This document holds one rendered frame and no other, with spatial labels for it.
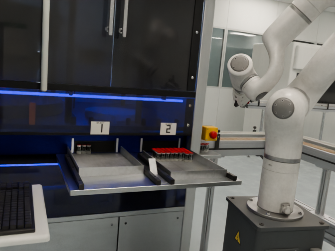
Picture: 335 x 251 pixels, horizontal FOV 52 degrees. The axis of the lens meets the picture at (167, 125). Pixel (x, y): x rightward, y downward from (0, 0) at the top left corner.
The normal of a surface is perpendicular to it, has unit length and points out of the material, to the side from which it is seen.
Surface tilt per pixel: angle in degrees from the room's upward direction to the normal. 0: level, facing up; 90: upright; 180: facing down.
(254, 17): 90
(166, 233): 90
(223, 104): 90
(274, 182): 90
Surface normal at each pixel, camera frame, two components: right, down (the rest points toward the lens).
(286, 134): -0.26, 0.69
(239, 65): -0.29, -0.32
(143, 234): 0.40, 0.18
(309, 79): -0.77, 0.61
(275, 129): -0.53, 0.67
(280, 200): -0.11, 0.15
